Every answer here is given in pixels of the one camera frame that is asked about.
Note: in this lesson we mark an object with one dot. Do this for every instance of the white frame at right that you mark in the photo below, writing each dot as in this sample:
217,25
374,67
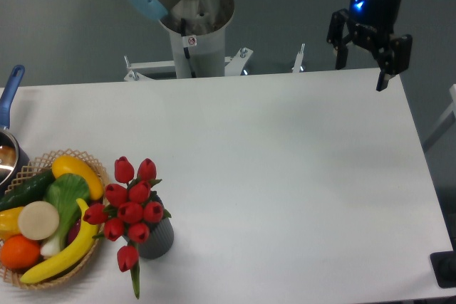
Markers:
445,121

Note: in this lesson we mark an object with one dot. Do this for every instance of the green bok choy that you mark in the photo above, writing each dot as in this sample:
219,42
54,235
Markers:
62,194

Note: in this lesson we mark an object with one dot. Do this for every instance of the beige round disc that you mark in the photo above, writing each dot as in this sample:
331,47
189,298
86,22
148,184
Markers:
38,220

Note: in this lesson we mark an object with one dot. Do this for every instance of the woven wicker basket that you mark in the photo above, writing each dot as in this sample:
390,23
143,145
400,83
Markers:
37,166

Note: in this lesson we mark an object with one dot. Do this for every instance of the yellow bell pepper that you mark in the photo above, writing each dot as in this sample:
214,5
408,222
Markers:
9,222

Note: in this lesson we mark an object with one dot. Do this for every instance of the red tulip bouquet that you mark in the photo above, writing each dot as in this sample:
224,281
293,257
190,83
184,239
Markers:
130,185

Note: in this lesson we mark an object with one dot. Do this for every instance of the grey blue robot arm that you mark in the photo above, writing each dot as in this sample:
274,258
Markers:
197,35

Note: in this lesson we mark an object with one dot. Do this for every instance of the black device at table edge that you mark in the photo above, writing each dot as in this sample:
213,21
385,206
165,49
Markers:
443,264

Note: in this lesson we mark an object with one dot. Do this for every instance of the dark red fruit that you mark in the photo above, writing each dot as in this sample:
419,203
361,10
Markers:
73,232

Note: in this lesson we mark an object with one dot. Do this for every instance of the yellow banana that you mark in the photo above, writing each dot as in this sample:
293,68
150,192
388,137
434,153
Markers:
69,256

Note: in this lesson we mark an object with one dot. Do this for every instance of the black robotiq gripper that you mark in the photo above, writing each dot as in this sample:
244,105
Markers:
369,24

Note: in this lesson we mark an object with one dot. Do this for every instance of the orange fruit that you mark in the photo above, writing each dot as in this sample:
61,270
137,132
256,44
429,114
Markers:
19,252

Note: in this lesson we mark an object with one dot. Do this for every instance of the blue handled saucepan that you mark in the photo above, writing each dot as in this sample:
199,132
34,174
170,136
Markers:
13,158

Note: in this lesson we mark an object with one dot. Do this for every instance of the dark grey ribbed vase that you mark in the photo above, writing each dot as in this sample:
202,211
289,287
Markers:
147,226

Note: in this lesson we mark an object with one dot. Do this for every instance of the dark green cucumber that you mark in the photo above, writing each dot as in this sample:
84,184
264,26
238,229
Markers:
33,189

